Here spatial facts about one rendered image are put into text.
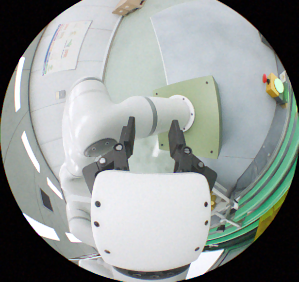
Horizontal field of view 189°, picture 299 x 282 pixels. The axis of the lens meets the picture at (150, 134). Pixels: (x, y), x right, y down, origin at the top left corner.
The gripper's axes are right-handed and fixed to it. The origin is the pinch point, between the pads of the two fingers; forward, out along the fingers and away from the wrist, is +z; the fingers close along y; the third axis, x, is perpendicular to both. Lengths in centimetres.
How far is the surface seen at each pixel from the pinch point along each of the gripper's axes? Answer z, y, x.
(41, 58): 174, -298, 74
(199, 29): 43, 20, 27
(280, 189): -17.6, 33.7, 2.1
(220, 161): 6.1, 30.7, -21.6
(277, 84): 5.9, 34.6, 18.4
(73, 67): 237, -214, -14
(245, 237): -41, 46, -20
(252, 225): -29.4, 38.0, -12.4
